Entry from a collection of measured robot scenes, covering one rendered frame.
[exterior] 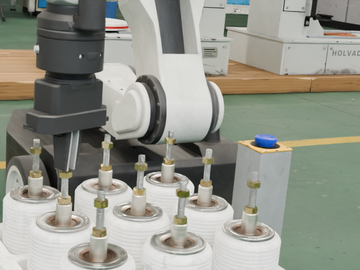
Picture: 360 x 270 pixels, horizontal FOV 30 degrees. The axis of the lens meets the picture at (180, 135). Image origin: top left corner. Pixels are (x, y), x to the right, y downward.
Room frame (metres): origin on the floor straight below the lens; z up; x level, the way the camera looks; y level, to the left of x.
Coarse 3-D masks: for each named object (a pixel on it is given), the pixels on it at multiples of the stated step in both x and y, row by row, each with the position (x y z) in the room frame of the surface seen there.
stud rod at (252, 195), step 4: (252, 172) 0.90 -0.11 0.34; (256, 172) 0.90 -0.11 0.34; (252, 176) 0.90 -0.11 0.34; (256, 176) 0.90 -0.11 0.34; (252, 180) 0.90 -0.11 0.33; (256, 180) 0.90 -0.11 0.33; (252, 192) 0.90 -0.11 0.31; (252, 196) 0.90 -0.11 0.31; (252, 200) 0.90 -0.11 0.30; (248, 204) 0.90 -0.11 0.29; (252, 204) 0.90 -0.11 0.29
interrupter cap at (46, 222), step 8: (40, 216) 0.88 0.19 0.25; (48, 216) 0.89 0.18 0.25; (72, 216) 0.90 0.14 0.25; (80, 216) 0.90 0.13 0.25; (40, 224) 0.86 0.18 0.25; (48, 224) 0.86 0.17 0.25; (56, 224) 0.87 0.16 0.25; (72, 224) 0.87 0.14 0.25; (80, 224) 0.87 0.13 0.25; (88, 224) 0.87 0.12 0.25; (56, 232) 0.84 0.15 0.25; (64, 232) 0.84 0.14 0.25; (72, 232) 0.85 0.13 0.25
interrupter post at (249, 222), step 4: (244, 212) 0.90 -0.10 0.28; (244, 216) 0.90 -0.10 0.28; (248, 216) 0.89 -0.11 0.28; (252, 216) 0.89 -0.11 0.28; (256, 216) 0.90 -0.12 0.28; (244, 220) 0.90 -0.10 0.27; (248, 220) 0.89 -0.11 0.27; (252, 220) 0.89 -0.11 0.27; (256, 220) 0.90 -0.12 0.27; (244, 224) 0.90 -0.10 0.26; (248, 224) 0.89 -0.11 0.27; (252, 224) 0.89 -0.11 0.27; (256, 224) 0.90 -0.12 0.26; (244, 228) 0.90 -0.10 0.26; (248, 228) 0.89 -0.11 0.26; (252, 228) 0.89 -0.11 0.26; (256, 228) 0.90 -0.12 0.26; (244, 232) 0.89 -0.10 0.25; (248, 232) 0.89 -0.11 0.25; (252, 232) 0.89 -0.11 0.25
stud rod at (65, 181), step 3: (66, 171) 0.87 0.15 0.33; (63, 180) 0.87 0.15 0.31; (66, 180) 0.87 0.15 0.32; (63, 183) 0.87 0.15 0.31; (66, 183) 0.88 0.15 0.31; (63, 186) 0.87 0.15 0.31; (66, 186) 0.87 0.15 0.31; (63, 189) 0.87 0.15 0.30; (66, 189) 0.88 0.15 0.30; (63, 192) 0.87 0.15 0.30; (66, 192) 0.88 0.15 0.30; (63, 195) 0.87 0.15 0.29; (66, 195) 0.88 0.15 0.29
